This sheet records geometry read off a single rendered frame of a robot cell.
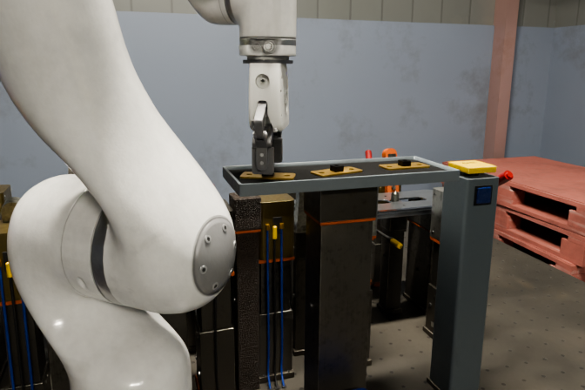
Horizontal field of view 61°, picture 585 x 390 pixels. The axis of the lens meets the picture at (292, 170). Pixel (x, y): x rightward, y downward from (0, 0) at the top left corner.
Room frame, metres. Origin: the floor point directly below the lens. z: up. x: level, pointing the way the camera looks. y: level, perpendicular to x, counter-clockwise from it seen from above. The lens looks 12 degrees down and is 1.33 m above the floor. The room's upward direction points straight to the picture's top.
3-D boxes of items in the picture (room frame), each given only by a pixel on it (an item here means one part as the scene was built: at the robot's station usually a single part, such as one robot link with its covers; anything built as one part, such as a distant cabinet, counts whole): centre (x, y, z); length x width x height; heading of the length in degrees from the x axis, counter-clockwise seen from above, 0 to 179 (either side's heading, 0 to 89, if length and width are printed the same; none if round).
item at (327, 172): (0.79, -0.07, 1.17); 0.08 x 0.04 x 0.01; 122
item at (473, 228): (0.88, -0.33, 0.92); 0.08 x 0.08 x 0.44; 18
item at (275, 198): (0.93, 0.04, 0.89); 0.12 x 0.08 x 0.38; 18
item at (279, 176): (0.75, 0.04, 1.17); 0.08 x 0.04 x 0.01; 83
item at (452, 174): (0.80, -0.08, 1.16); 0.37 x 0.14 x 0.02; 108
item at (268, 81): (0.75, 0.04, 1.29); 0.10 x 0.07 x 0.11; 173
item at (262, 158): (0.70, 0.04, 1.21); 0.03 x 0.03 x 0.07; 83
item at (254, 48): (0.75, 0.04, 1.35); 0.09 x 0.08 x 0.03; 173
